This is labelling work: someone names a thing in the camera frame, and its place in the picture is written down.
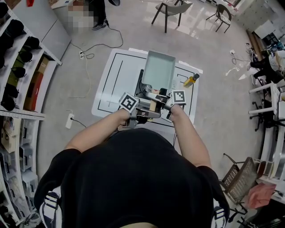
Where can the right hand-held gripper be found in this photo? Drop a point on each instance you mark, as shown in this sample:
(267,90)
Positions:
(178,96)

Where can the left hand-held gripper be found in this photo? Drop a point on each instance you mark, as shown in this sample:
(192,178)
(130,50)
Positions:
(128,102)

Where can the white induction cooker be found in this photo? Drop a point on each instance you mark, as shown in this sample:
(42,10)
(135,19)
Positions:
(139,84)

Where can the person's right forearm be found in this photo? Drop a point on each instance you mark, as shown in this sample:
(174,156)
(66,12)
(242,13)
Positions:
(191,140)

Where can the person's left forearm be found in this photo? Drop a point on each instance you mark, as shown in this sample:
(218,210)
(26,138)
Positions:
(95,131)

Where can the yellow oil bottle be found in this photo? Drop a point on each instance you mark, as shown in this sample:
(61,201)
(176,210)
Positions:
(190,82)

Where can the person's black t-shirt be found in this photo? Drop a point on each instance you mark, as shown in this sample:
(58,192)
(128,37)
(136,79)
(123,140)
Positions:
(138,178)

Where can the white power strip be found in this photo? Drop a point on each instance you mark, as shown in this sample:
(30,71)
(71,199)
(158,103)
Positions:
(81,55)
(70,121)

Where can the small white floor socket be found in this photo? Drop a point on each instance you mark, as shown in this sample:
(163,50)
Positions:
(232,52)

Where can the grey chair dark legs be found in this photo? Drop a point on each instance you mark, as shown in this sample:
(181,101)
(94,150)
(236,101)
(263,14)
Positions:
(176,7)

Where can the black chair patterned cushion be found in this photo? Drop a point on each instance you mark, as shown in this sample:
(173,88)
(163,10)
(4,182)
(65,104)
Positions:
(225,16)

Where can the black office chair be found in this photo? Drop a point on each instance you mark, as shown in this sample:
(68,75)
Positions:
(266,118)

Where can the brown metal mesh chair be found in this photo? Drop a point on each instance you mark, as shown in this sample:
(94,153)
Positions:
(240,180)

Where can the brown cardboard box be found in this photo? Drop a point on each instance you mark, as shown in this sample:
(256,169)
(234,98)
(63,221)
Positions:
(43,64)

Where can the red cardboard box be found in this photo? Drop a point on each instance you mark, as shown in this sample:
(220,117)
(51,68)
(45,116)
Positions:
(33,91)

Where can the white desk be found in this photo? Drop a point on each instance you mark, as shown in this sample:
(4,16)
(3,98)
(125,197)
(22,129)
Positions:
(275,98)

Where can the white metal shelving unit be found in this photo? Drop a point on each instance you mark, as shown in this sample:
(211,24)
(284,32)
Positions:
(22,114)

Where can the stack of clear storage bins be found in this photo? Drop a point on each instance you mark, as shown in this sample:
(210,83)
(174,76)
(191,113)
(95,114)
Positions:
(26,153)

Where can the pink cloth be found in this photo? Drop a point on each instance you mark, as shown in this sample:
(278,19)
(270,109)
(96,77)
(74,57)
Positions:
(260,196)

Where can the beige storage case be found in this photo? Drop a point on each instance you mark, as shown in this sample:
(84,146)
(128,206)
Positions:
(8,141)

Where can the red paper cutout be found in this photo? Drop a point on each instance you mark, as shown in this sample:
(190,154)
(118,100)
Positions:
(30,2)

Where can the white pedestal cabinet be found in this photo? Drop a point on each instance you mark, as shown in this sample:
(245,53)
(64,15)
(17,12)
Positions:
(62,13)

